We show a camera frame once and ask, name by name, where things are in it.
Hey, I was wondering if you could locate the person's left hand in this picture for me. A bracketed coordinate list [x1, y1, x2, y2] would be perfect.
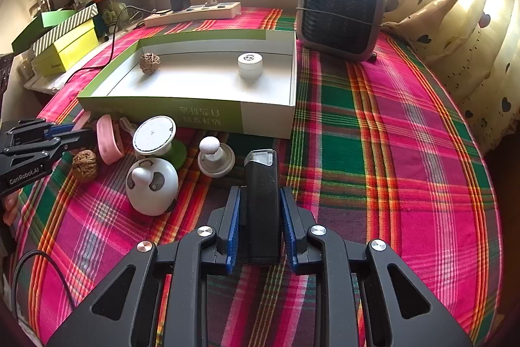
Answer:
[3, 193, 19, 226]

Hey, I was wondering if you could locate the yellow box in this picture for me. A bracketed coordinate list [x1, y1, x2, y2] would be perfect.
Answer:
[32, 20, 100, 77]

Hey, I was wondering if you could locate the white round jar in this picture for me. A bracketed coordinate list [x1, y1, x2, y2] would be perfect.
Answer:
[237, 53, 263, 80]

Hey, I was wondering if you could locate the white paper stack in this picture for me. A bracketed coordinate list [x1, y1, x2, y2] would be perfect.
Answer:
[24, 66, 82, 93]

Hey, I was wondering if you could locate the black rectangular remote device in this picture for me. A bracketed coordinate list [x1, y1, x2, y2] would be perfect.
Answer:
[244, 149, 281, 265]

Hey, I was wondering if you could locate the green and white cardboard box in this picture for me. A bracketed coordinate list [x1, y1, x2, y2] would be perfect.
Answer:
[77, 31, 297, 140]

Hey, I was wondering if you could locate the white round disc green base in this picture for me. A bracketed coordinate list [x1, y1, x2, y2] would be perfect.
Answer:
[133, 115, 188, 171]

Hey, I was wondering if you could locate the white dome-shaped gadget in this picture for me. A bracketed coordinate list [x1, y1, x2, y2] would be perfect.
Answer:
[125, 159, 179, 215]

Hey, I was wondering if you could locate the brown walnut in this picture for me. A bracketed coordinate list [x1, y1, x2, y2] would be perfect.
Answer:
[140, 53, 162, 75]
[72, 151, 98, 182]

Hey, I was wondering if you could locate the cream heart-print curtain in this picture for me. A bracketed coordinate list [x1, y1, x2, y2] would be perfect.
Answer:
[384, 0, 520, 153]

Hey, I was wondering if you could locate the white knob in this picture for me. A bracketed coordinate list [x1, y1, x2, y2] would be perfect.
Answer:
[198, 137, 236, 179]

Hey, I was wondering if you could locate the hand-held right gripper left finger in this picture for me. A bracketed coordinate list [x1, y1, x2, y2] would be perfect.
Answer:
[46, 186, 244, 347]

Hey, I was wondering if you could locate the thick black cable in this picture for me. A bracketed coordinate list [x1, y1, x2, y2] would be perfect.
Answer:
[10, 249, 78, 315]

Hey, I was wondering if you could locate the grey portable heater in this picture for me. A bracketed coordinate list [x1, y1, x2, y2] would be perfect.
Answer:
[296, 0, 386, 63]

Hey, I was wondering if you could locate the pink green plaid tablecloth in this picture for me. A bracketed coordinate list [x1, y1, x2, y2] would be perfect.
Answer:
[16, 7, 513, 347]

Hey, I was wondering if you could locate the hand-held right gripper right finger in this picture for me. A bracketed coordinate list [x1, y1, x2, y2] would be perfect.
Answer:
[279, 186, 474, 347]

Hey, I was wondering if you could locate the black adapter cable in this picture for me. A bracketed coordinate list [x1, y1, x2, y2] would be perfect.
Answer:
[63, 0, 197, 83]

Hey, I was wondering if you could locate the beige power strip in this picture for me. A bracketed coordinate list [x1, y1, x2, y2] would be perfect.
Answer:
[144, 1, 242, 28]

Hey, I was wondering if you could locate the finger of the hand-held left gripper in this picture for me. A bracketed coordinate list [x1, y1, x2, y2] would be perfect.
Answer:
[44, 122, 78, 140]
[59, 128, 96, 150]

